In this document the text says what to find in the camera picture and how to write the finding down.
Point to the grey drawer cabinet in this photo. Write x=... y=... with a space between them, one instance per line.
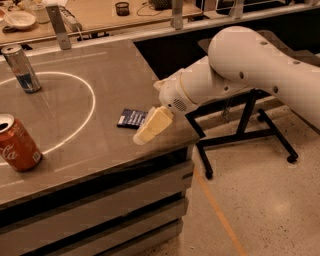
x=116 y=204

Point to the silver blue red bull can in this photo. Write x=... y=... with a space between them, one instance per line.
x=21 y=68

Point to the blue rxbar blueberry wrapper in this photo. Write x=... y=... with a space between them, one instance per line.
x=132 y=119

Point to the white power strip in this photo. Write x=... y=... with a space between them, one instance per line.
x=70 y=20

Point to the red coke can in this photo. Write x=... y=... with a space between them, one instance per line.
x=17 y=147

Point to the black rolling side table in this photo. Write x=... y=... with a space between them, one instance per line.
x=248 y=97

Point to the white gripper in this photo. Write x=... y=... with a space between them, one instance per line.
x=171 y=94

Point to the grey metal bracket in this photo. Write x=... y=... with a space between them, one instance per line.
x=236 y=11
x=177 y=18
x=58 y=26

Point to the grey metal bracket left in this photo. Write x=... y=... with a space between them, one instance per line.
x=58 y=26

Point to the white bowl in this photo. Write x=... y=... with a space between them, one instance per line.
x=21 y=20

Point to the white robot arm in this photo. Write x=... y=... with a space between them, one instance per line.
x=238 y=59

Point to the grey metal bracket middle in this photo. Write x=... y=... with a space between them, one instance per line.
x=177 y=18

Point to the white paper cup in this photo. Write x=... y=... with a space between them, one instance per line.
x=40 y=13

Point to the black mesh cup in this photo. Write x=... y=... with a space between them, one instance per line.
x=122 y=8

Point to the grey metal bracket right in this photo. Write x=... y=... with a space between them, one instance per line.
x=236 y=11

